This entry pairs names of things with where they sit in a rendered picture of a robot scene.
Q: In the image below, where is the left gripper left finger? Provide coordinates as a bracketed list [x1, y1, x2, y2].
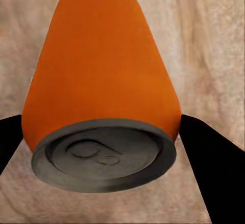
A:
[0, 115, 24, 174]

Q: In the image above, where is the can of soda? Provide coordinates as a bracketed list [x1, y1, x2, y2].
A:
[21, 0, 182, 193]

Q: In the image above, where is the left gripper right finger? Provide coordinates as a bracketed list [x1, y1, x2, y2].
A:
[179, 114, 245, 224]

